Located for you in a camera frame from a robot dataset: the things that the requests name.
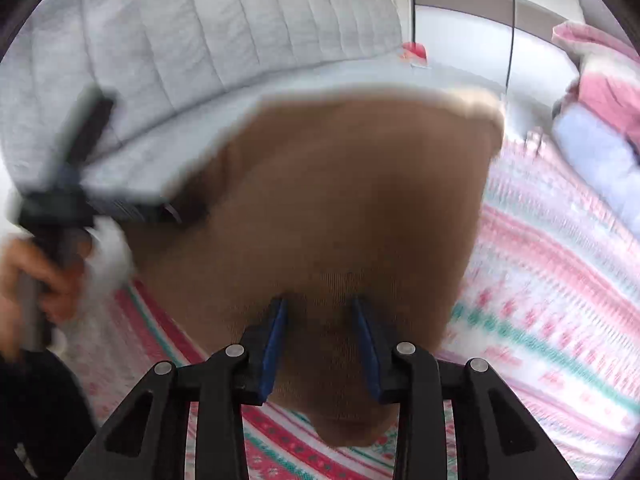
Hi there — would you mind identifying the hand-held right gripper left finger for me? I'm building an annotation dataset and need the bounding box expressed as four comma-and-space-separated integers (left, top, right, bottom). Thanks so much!
65, 297, 290, 480

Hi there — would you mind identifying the brown corduroy jacket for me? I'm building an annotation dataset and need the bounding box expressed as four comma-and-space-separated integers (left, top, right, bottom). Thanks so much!
122, 87, 506, 448

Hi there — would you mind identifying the red green patterned blanket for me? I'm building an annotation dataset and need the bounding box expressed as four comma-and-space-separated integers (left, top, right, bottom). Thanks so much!
65, 130, 640, 480

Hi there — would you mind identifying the small red object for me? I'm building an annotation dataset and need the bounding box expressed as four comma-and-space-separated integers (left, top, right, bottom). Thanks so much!
400, 41, 430, 68

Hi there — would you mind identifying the pink garment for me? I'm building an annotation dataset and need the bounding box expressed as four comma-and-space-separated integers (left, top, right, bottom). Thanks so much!
552, 20, 640, 141

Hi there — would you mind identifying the black cable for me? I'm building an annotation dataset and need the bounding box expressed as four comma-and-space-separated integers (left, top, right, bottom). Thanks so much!
504, 0, 518, 95

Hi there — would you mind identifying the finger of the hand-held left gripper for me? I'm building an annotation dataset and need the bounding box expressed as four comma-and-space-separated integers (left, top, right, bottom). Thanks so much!
55, 85, 117, 193
87, 194, 209, 227

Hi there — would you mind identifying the grey quilted jacket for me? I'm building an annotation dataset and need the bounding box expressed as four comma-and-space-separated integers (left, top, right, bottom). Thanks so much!
0, 0, 416, 201

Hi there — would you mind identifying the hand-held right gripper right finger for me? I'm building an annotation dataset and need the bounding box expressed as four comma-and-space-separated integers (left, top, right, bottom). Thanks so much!
350, 296, 576, 480

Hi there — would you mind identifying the lavender folded cloth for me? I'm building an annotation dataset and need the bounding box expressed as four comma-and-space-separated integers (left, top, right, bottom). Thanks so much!
552, 105, 640, 241

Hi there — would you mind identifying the person's left hand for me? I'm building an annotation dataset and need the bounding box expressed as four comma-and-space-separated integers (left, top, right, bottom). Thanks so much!
0, 237, 83, 361

